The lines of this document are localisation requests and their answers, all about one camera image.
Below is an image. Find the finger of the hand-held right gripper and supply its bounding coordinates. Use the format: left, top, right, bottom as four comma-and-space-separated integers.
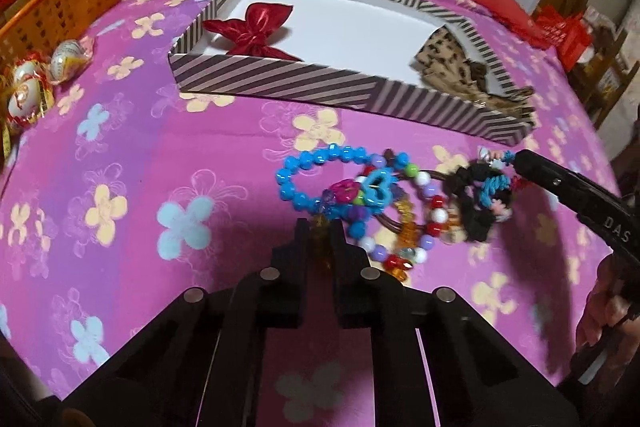
512, 150, 591, 218

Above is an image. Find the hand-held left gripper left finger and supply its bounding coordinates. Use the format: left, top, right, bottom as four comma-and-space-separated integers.
60, 218, 322, 427

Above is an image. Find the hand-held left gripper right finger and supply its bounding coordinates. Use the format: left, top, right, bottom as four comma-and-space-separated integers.
325, 223, 581, 427

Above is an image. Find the brown hair tie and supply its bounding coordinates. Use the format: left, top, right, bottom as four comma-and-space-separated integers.
372, 171, 451, 250

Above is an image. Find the black scrunchie with blue yarn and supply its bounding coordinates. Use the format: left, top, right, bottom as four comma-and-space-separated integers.
442, 147, 518, 244

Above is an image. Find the blue bead bracelet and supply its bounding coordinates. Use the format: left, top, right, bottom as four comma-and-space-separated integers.
275, 144, 373, 215

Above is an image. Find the amber bead bracelet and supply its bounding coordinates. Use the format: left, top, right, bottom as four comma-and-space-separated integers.
312, 202, 418, 283

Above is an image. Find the multicolour bead bracelet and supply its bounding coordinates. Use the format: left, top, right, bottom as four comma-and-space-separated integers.
345, 149, 451, 278

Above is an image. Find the striped cardboard box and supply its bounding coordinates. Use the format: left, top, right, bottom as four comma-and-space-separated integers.
167, 0, 538, 145

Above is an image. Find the person's right hand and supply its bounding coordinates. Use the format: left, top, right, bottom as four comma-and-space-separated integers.
574, 253, 640, 390

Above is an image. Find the blue heart charm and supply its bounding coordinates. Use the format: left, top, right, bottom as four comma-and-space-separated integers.
357, 167, 397, 208

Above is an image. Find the wooden chair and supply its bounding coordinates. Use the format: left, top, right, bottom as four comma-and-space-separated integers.
570, 27, 640, 130

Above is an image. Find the red shopping bag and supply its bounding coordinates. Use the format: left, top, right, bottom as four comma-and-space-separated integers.
534, 4, 598, 70

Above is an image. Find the leopard print bow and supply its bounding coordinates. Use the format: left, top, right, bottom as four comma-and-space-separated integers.
410, 27, 538, 128

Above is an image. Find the red frilled pillow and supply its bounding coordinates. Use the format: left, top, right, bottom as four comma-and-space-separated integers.
447, 0, 557, 50

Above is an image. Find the pink floral bedsheet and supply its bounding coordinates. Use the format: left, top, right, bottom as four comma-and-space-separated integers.
0, 0, 631, 427

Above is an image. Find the red satin bow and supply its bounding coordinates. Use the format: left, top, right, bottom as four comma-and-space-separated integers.
202, 2, 303, 60

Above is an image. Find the silver wrapped candy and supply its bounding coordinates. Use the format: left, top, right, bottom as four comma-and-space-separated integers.
50, 39, 95, 85

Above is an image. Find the white and red wrapped candy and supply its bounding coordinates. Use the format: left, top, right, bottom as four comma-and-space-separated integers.
6, 81, 52, 128
14, 59, 41, 84

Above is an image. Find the orange plastic basket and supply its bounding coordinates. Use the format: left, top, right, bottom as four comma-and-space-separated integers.
0, 0, 128, 75

